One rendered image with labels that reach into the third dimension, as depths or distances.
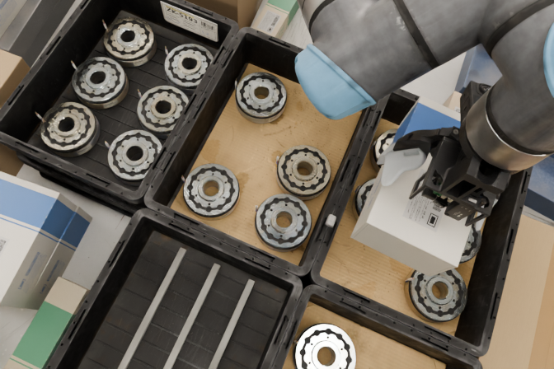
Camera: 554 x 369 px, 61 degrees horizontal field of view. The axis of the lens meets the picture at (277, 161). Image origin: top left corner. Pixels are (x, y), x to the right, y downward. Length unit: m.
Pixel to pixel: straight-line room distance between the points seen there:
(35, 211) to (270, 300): 0.44
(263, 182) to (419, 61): 0.55
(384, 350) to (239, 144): 0.46
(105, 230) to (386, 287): 0.58
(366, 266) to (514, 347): 0.28
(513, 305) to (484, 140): 0.56
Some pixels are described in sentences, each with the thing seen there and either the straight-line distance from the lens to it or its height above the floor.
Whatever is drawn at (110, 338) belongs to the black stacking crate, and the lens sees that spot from 0.89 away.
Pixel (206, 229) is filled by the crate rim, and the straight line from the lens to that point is 0.78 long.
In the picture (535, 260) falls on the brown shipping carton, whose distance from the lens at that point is 0.99.
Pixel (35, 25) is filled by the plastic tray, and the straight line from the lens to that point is 1.23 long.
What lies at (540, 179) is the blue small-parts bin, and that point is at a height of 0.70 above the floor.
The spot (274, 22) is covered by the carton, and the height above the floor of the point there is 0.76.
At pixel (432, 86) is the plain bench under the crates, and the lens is 1.24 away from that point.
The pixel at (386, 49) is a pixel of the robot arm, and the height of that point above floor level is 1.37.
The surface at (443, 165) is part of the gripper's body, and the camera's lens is 0.51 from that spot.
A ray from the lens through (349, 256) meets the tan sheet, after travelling 0.89.
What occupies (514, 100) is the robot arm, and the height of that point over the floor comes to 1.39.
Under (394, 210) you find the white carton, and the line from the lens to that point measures 0.60.
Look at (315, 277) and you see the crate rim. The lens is 0.77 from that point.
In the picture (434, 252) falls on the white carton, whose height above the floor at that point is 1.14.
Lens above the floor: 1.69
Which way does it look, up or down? 69 degrees down
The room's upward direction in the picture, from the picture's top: 11 degrees clockwise
